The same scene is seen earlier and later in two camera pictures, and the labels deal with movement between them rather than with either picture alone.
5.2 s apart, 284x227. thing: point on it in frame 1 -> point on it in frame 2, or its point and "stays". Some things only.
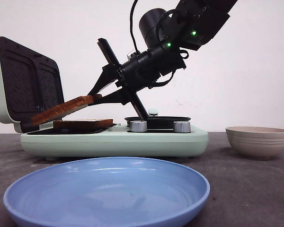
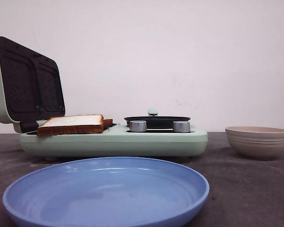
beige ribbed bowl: x=258 y=142 stays
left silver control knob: x=139 y=126 stays
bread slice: x=63 y=109 -> x=73 y=124
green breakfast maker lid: x=24 y=81 stays
